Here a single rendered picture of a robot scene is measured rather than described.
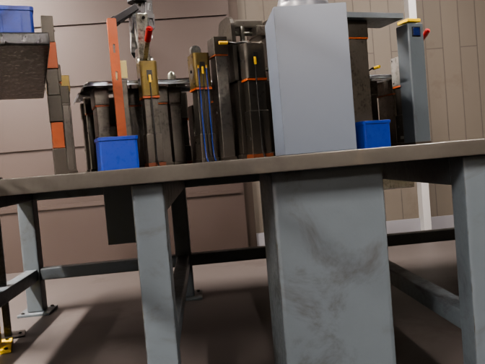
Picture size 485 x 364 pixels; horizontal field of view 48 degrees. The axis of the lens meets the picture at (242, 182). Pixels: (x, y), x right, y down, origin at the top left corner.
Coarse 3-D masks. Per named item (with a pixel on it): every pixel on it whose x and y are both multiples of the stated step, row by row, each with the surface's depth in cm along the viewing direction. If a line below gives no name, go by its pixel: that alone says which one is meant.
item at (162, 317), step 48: (48, 192) 274; (96, 192) 276; (144, 192) 134; (480, 192) 141; (144, 240) 135; (432, 240) 291; (480, 240) 141; (0, 288) 235; (144, 288) 135; (192, 288) 281; (432, 288) 175; (480, 288) 142; (480, 336) 142
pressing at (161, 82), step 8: (128, 80) 186; (136, 80) 187; (160, 80) 190; (168, 80) 191; (176, 80) 192; (184, 80) 193; (376, 80) 240; (384, 80) 242; (88, 88) 193; (112, 88) 198; (128, 88) 202; (184, 88) 214
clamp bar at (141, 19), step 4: (136, 16) 181; (140, 16) 180; (144, 16) 180; (136, 20) 181; (140, 20) 181; (144, 20) 181; (136, 24) 182; (140, 24) 181; (144, 24) 181; (136, 28) 182; (140, 28) 181; (144, 28) 182; (140, 32) 181; (144, 32) 182; (140, 36) 182; (140, 40) 182; (140, 44) 182; (140, 48) 182; (140, 52) 182; (140, 56) 183; (148, 56) 184; (140, 60) 183; (148, 60) 184
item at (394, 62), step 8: (392, 64) 222; (392, 72) 222; (392, 80) 223; (400, 88) 219; (400, 96) 220; (400, 104) 220; (400, 112) 221; (400, 120) 220; (400, 128) 221; (400, 136) 222; (400, 144) 222
